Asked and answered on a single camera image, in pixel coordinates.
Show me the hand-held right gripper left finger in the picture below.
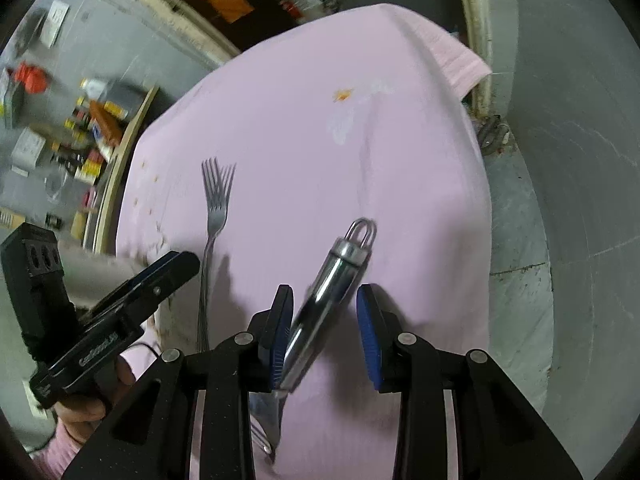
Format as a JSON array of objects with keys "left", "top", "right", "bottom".
[{"left": 61, "top": 284, "right": 295, "bottom": 480}]

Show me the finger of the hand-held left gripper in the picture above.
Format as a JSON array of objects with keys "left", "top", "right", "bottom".
[
  {"left": 115, "top": 252, "right": 201, "bottom": 323},
  {"left": 92, "top": 252, "right": 181, "bottom": 311}
]

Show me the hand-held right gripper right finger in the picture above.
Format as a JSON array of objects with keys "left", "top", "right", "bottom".
[{"left": 355, "top": 283, "right": 585, "bottom": 480}]

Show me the thick-handled steel fork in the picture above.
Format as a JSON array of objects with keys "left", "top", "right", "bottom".
[{"left": 248, "top": 217, "right": 377, "bottom": 457}]

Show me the person's left forearm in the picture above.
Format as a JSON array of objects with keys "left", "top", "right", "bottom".
[{"left": 30, "top": 422, "right": 88, "bottom": 478}]

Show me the person's left hand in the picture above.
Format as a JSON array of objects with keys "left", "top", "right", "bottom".
[{"left": 52, "top": 355, "right": 136, "bottom": 443}]

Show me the orange brown sauce packet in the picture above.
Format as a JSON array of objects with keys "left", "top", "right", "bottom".
[{"left": 90, "top": 100, "right": 123, "bottom": 143}]

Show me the pink towel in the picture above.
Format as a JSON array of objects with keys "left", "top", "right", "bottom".
[{"left": 115, "top": 4, "right": 493, "bottom": 480}]

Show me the red plastic bag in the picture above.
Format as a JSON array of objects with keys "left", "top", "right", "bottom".
[{"left": 12, "top": 61, "right": 50, "bottom": 95}]

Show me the orange door sticker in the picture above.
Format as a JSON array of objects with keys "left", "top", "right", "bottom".
[{"left": 197, "top": 0, "right": 256, "bottom": 23}]

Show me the white wall dispenser box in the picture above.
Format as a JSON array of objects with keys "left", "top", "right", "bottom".
[{"left": 11, "top": 127, "right": 47, "bottom": 171}]

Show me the white wall socket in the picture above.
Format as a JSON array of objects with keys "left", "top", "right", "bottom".
[{"left": 39, "top": 0, "right": 70, "bottom": 48}]

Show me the worn door frame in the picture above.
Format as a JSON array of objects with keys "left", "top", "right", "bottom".
[{"left": 97, "top": 0, "right": 496, "bottom": 118}]

